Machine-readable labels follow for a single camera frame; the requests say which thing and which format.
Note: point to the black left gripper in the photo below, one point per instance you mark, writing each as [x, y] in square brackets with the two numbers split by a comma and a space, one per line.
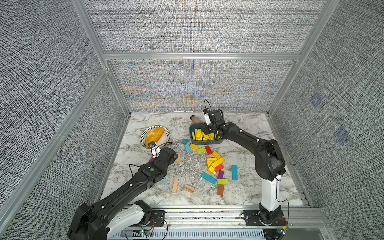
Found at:
[173, 159]

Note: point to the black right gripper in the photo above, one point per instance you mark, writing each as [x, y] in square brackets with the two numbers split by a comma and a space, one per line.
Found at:
[204, 129]

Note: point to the teal plastic bin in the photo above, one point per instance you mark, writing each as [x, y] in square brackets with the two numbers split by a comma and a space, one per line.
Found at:
[210, 139]

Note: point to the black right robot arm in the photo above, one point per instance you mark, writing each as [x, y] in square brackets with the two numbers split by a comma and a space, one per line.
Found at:
[269, 161]

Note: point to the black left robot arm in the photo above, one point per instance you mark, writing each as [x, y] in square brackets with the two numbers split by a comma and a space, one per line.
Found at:
[95, 222]

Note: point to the natural wood block centre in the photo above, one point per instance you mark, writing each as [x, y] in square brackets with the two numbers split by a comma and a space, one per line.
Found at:
[178, 159]

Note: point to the patterned white plate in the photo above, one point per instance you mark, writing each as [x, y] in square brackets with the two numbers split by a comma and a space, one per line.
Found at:
[165, 138]

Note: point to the light blue flat block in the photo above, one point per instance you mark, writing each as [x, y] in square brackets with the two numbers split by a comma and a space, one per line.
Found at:
[188, 149]

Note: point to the spice jar with black cap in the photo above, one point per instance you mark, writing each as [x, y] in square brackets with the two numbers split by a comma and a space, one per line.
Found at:
[195, 119]

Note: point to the orange sesame bread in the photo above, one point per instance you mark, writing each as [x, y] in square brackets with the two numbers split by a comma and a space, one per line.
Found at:
[154, 134]

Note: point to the red long block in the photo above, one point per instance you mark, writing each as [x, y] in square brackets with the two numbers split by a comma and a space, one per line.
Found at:
[208, 150]

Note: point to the natural wood block front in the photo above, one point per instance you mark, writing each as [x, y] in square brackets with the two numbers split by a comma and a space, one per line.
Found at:
[175, 186]

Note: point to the natural wood arch block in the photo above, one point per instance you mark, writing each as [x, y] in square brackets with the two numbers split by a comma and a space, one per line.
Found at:
[189, 189]

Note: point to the red block lower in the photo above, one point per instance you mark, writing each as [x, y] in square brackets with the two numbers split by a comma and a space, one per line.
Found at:
[219, 168]

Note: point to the teal flat block front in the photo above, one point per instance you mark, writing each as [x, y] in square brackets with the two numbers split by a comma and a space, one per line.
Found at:
[209, 178]

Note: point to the teal long block right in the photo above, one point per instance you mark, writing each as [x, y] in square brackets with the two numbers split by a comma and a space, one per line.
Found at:
[234, 172]

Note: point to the purple block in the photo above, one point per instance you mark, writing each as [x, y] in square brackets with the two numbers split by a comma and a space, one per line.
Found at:
[220, 175]

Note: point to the lime green block front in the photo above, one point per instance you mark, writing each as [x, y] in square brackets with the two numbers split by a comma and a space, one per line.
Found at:
[222, 181]

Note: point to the orange brown block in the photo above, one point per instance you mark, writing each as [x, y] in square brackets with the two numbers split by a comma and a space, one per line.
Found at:
[221, 190]

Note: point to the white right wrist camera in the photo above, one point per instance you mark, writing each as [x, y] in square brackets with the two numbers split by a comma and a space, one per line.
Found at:
[206, 112]

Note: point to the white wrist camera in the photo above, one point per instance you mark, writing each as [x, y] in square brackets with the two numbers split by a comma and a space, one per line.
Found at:
[154, 148]
[206, 112]

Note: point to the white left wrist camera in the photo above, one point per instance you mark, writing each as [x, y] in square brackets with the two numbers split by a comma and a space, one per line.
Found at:
[154, 148]

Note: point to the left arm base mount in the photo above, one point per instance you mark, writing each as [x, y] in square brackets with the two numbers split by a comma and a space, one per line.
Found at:
[146, 216]

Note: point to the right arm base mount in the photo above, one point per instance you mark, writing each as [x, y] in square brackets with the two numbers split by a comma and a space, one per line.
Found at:
[263, 218]

